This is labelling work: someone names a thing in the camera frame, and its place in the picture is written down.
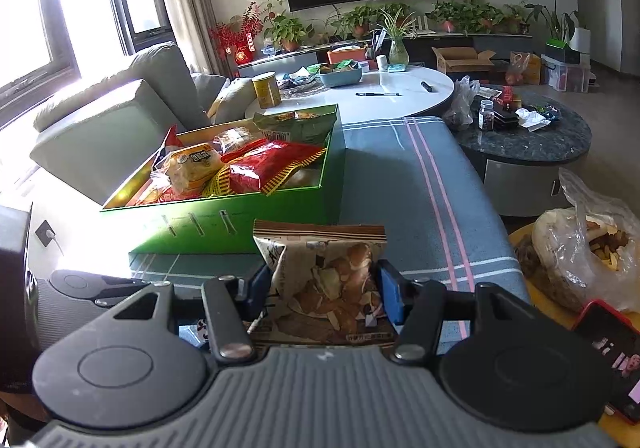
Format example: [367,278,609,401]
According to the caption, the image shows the blue striped tablecloth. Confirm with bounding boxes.
[127,115,532,345]

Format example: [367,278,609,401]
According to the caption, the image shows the clear small snack packet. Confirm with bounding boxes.
[212,127,259,155]

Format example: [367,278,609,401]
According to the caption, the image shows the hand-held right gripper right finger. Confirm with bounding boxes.
[375,259,549,363]

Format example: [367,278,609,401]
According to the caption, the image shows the dark marble round table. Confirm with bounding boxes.
[452,95,593,219]

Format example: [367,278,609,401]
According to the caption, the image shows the red yellow striped-edge snack packet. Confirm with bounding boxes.
[202,139,329,197]

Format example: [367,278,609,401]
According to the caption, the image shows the grey television cabinet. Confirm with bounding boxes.
[237,31,534,80]

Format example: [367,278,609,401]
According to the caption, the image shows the beige curtain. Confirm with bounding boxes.
[149,0,227,80]

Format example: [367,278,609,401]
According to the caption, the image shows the white oval table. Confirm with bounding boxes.
[244,66,456,127]

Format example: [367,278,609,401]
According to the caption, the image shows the orange box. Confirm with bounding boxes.
[327,48,367,66]

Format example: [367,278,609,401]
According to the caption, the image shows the green snack packet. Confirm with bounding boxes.
[252,110,337,145]

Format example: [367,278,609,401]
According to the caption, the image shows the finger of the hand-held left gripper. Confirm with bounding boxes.
[94,275,169,309]

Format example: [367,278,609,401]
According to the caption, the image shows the clear storage bin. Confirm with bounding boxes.
[540,55,592,94]

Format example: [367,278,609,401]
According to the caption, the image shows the green and black box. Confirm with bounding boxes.
[543,40,582,64]

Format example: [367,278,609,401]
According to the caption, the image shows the yellow can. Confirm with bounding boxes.
[251,72,283,110]

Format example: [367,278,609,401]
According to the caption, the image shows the large bright window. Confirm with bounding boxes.
[0,0,82,131]

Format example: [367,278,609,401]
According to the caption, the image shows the white plastic bag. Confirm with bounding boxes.
[442,75,482,130]

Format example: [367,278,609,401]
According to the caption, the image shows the clear plastic bag of snacks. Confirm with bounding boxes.
[529,167,640,315]

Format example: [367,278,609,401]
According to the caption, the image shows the dark wall socket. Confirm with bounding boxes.
[36,221,59,247]

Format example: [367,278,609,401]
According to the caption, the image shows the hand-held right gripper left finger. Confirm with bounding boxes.
[107,264,274,364]

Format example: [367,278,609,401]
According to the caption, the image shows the tall plant in white pot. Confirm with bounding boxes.
[524,0,592,55]

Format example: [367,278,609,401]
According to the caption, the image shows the beige armchair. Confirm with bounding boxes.
[30,42,227,207]

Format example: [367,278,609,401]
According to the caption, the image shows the brown bread chip packet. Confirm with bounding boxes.
[251,219,399,347]

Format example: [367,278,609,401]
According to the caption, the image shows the pale biscuit packet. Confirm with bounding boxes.
[279,168,324,190]

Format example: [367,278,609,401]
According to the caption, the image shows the glass vase with plant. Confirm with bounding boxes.
[376,8,417,66]

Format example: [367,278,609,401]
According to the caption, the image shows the pale yellow cushion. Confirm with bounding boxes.
[206,77,259,125]

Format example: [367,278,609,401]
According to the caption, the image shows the yellow bread packet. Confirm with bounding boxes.
[159,143,227,200]

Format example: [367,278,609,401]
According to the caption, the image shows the red white snack packet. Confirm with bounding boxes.
[157,125,184,162]

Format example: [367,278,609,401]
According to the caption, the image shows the cardboard box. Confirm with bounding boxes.
[431,46,497,76]

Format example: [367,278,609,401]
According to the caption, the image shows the blue basket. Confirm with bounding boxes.
[318,66,363,88]

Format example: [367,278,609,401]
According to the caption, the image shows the red-cased phone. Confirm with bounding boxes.
[571,299,640,425]

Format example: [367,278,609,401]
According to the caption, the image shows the potted green plant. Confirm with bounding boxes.
[329,5,382,41]
[429,0,504,35]
[264,13,314,52]
[502,3,532,35]

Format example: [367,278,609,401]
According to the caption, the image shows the white tissue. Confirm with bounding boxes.
[514,107,552,132]

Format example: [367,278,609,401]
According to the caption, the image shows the red berry plant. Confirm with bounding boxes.
[208,2,264,55]

